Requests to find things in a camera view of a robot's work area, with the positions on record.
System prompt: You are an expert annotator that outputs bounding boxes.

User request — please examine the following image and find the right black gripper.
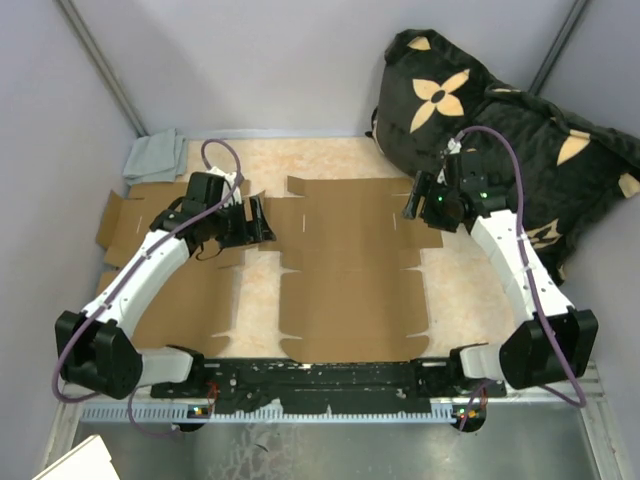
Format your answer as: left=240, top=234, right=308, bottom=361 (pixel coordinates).
left=401, top=172, right=459, bottom=233

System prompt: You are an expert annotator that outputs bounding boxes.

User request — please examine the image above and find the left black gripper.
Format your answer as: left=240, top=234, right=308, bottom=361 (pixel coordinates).
left=207, top=196, right=275, bottom=249

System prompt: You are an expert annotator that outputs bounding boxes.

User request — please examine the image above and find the brown cardboard box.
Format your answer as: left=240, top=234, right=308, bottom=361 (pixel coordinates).
left=260, top=176, right=443, bottom=363
left=96, top=182, right=245, bottom=358

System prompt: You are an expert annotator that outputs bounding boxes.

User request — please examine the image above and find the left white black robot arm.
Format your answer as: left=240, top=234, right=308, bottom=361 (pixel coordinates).
left=51, top=167, right=276, bottom=403

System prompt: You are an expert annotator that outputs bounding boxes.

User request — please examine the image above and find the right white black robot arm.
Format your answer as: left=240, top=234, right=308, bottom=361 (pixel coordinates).
left=402, top=152, right=598, bottom=396

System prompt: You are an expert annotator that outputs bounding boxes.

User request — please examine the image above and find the grey folded cloth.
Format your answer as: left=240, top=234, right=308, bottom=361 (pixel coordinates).
left=122, top=128, right=188, bottom=186

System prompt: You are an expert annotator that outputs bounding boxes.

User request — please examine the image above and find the black plush flower cushion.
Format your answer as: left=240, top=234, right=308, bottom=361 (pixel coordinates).
left=370, top=29, right=639, bottom=283

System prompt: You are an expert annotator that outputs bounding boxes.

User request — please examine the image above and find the white board corner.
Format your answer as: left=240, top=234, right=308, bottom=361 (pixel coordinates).
left=35, top=435, right=120, bottom=480

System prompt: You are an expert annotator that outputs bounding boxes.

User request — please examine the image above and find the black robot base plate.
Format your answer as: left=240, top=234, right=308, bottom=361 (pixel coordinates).
left=151, top=357, right=481, bottom=422

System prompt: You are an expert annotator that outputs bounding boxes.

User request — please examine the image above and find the right grey corner post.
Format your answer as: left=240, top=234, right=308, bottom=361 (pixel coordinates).
left=528, top=0, right=592, bottom=95

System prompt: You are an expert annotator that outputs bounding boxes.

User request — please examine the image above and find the grey corner post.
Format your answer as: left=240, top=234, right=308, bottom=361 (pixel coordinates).
left=528, top=0, right=592, bottom=95
left=53, top=0, right=149, bottom=137

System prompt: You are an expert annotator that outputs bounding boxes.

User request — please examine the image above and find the left grey corner post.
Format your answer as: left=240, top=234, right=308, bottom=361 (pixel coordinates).
left=53, top=0, right=149, bottom=137

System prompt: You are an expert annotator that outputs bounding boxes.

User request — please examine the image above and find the aluminium rail frame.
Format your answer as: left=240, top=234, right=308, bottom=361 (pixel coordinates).
left=44, top=358, right=634, bottom=479

